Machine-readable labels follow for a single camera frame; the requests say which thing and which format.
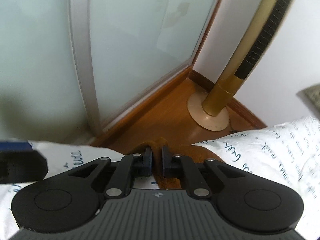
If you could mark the frosted glass wardrobe door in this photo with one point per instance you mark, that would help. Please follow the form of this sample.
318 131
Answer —
75 67

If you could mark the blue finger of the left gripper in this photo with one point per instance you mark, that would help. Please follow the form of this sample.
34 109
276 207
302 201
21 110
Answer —
15 146

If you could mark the gold tower fan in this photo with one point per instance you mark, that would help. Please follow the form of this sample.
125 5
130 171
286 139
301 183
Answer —
209 109

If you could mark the olive upholstered headboard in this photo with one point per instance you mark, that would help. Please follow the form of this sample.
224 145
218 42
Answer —
310 97

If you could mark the brown knit sweater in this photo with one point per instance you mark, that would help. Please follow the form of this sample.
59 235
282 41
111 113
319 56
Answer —
157 181

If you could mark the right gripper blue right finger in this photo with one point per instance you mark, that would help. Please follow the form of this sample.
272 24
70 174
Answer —
166 161

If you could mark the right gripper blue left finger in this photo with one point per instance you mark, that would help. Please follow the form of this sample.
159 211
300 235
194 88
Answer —
147 162

